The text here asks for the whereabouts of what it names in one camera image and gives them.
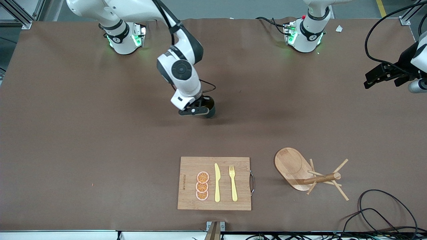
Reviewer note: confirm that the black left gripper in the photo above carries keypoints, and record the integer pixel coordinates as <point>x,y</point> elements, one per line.
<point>403,65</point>

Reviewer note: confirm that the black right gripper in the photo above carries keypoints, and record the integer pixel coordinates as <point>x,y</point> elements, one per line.
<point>210,104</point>

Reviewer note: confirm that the dark green mug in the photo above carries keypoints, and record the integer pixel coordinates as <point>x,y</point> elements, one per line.
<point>211,111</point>

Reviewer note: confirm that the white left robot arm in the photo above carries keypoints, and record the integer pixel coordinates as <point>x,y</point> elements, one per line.
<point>307,33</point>

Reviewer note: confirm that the wooden mug rack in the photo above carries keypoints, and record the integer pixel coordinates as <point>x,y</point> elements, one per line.
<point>290,163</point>

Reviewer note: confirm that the orange slice toy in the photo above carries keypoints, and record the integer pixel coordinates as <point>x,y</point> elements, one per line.
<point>201,187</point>
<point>202,177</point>
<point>202,196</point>

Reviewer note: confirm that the white paper scrap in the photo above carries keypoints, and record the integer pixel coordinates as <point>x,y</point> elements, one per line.
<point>339,28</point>

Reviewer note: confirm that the yellow plastic knife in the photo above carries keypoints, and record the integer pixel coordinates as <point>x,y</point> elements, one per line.
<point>217,186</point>

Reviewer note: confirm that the yellow plastic fork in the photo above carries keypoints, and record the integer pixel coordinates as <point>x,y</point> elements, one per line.
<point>234,190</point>

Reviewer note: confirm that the aluminium frame profile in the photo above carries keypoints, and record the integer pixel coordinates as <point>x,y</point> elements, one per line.
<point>405,20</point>
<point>23,23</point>

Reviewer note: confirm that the metal bracket at table edge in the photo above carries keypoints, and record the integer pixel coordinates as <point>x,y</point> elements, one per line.
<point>215,231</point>

